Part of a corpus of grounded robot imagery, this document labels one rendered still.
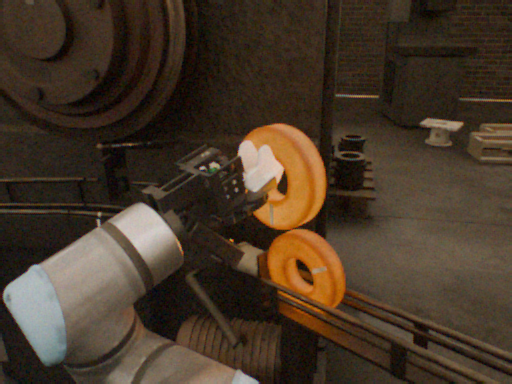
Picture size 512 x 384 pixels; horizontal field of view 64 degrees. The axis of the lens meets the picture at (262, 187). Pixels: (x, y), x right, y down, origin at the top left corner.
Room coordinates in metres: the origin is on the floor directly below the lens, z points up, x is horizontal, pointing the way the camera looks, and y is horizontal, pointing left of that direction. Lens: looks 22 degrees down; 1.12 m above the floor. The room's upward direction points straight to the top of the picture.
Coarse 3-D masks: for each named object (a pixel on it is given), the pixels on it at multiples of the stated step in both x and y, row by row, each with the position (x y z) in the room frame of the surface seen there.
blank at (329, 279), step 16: (288, 240) 0.62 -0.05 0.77; (304, 240) 0.60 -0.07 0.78; (320, 240) 0.60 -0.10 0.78; (272, 256) 0.65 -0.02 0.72; (288, 256) 0.62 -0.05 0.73; (304, 256) 0.60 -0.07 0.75; (320, 256) 0.57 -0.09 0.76; (336, 256) 0.59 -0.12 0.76; (272, 272) 0.65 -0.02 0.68; (288, 272) 0.63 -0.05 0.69; (320, 272) 0.57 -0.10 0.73; (336, 272) 0.57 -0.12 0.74; (304, 288) 0.61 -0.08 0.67; (320, 288) 0.57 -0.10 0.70; (336, 288) 0.56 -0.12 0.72; (304, 304) 0.59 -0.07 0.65; (336, 304) 0.57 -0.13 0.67
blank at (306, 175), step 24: (264, 144) 0.57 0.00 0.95; (288, 144) 0.54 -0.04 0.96; (312, 144) 0.54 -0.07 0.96; (288, 168) 0.53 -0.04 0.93; (312, 168) 0.51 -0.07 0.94; (288, 192) 0.53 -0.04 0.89; (312, 192) 0.50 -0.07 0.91; (264, 216) 0.56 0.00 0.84; (288, 216) 0.53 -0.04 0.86; (312, 216) 0.53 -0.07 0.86
